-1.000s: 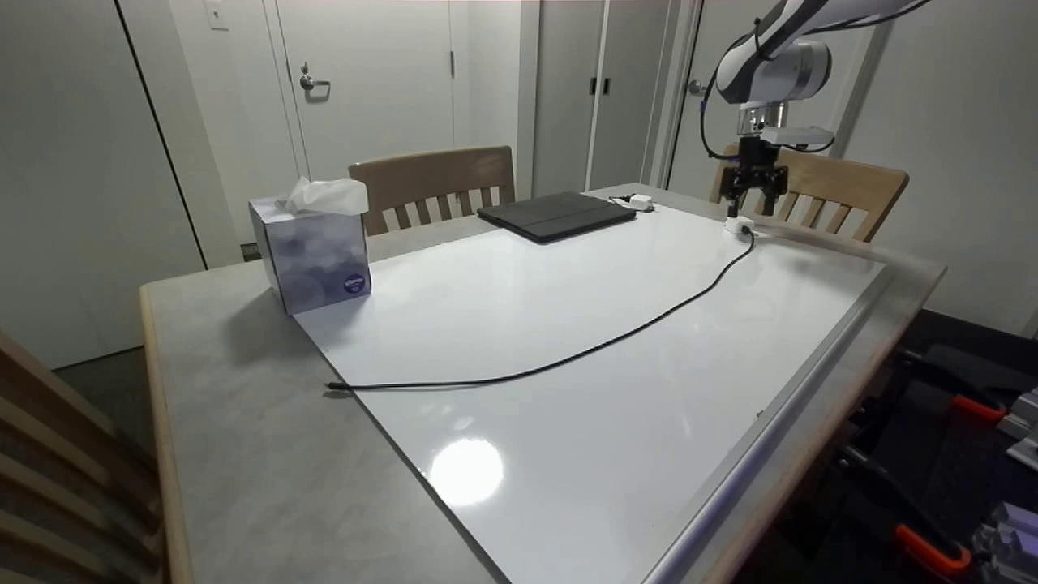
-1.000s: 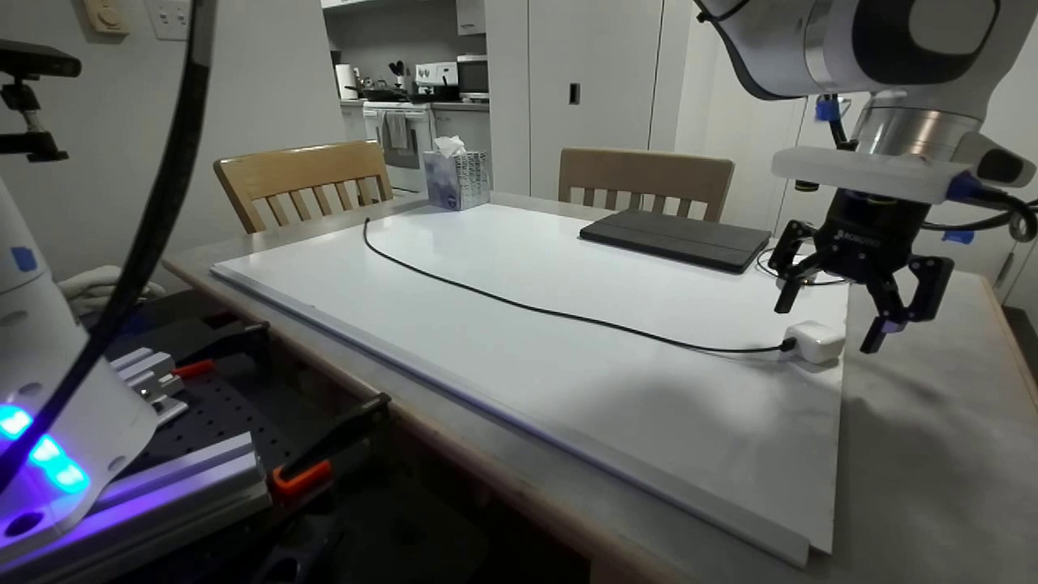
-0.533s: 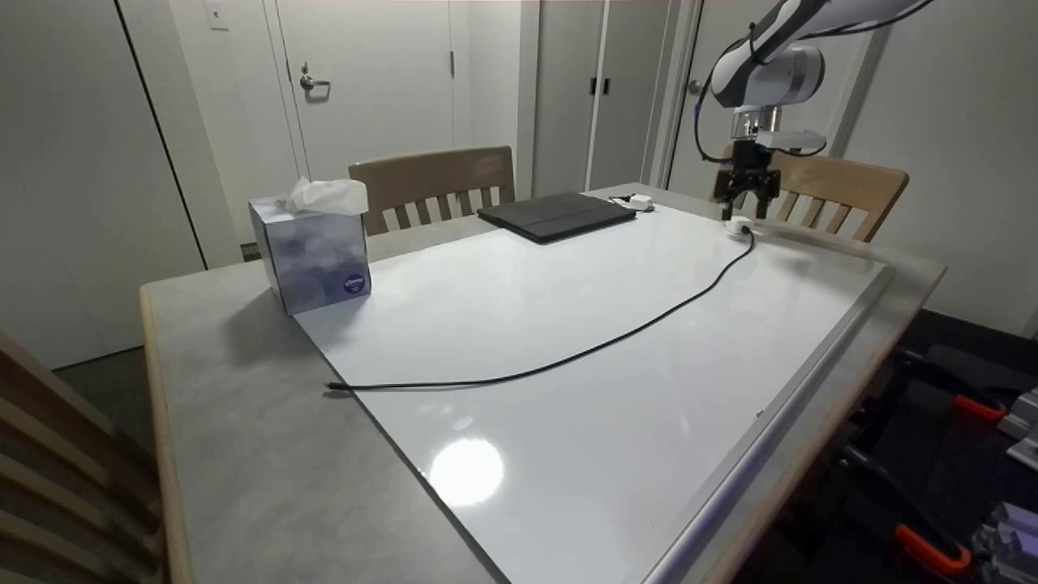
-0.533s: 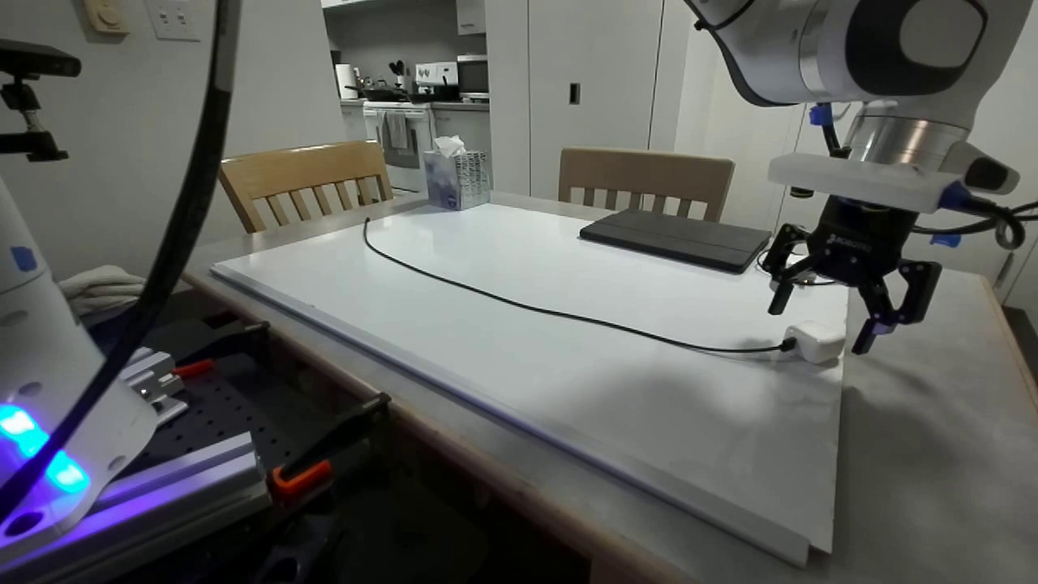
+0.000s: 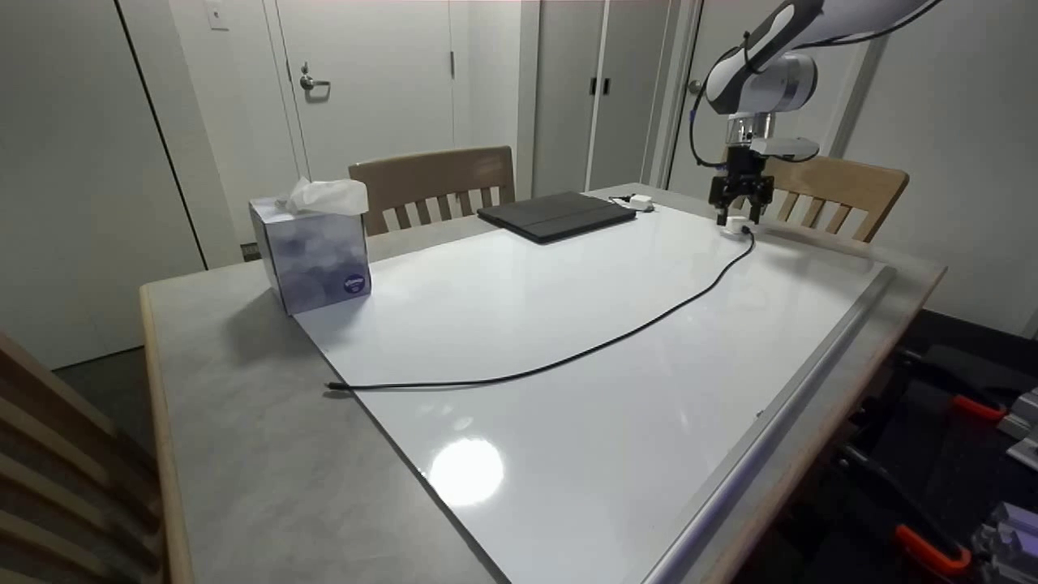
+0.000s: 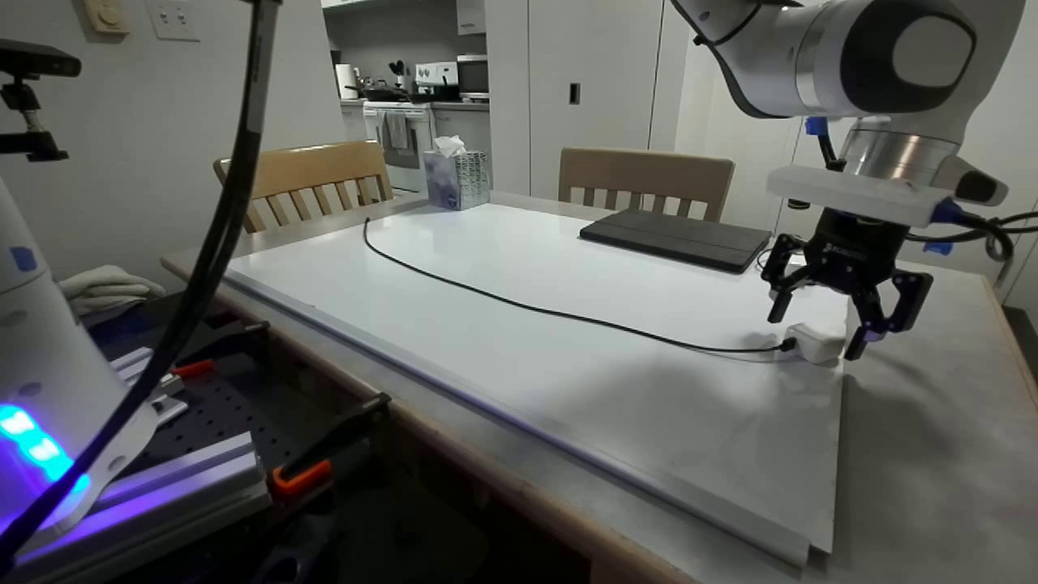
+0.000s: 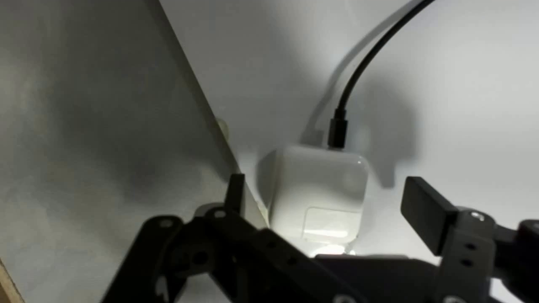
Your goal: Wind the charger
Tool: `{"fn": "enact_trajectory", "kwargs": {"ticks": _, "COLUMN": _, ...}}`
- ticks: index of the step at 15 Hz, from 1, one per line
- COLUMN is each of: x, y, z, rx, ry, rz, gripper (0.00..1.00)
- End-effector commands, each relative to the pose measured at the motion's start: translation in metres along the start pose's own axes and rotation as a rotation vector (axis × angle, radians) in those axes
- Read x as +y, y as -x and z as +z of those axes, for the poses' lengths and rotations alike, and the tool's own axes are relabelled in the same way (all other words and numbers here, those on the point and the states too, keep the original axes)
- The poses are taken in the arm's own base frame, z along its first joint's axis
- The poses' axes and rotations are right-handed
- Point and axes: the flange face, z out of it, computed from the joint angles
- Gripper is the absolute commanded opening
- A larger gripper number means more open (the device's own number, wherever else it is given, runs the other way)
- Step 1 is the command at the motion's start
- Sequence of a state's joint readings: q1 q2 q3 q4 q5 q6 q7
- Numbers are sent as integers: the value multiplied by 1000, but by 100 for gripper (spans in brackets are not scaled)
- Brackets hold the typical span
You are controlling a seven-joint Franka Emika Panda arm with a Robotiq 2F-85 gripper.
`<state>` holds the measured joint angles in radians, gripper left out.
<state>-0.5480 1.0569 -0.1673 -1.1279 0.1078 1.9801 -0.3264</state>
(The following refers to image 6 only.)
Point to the brown wooden slat-back chair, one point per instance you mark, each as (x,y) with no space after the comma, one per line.
(650,174)

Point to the white wall light switch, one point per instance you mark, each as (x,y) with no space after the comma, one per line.
(177,20)

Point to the black camera on mount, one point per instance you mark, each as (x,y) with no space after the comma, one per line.
(34,59)

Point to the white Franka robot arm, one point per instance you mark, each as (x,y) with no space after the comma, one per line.
(822,52)

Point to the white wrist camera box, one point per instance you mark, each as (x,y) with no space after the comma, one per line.
(865,197)

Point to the white kitchen stove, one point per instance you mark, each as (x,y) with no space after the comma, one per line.
(397,126)

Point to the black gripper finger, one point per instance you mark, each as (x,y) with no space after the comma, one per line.
(785,270)
(903,304)

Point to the white charger brick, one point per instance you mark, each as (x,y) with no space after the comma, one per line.
(815,345)

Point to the white board mat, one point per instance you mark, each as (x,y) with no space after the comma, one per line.
(594,411)

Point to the beige wall thermostat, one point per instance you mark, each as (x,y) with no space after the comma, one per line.
(104,16)

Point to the purple tissue box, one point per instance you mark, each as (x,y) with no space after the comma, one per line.
(455,181)

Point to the light wooden slat-back chair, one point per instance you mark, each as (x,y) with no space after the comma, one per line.
(313,168)

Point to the white folded cloth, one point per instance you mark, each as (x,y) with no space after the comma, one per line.
(107,291)

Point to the silver aluminium rail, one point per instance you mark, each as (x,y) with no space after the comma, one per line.
(196,465)

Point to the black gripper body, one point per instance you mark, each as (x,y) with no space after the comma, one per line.
(860,248)

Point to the black closed laptop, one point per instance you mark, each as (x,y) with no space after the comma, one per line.
(675,237)

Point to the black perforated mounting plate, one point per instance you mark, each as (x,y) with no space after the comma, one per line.
(229,422)

